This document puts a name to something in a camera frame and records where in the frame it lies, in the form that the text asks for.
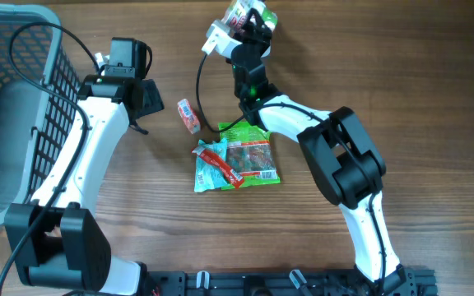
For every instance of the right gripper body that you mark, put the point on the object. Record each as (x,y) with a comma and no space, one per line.
(252,37)

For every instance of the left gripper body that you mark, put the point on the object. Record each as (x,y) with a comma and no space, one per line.
(151,99)

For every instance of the instant noodle cup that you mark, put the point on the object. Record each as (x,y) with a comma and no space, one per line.
(237,12)

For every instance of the small red white box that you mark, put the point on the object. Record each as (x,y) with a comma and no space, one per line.
(188,116)

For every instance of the green gummy candy bag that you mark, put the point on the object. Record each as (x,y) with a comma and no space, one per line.
(249,153)

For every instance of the light teal snack packet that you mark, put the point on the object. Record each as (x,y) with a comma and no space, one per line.
(207,176)

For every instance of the red snack bar wrapper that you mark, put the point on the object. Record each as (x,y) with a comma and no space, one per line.
(213,159)

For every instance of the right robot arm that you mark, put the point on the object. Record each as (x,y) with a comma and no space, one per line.
(343,160)

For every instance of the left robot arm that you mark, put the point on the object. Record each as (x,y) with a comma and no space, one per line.
(55,239)

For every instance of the grey plastic shopping basket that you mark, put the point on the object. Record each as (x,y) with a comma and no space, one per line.
(33,124)

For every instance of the black mounting rail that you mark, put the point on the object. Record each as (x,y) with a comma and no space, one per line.
(261,283)

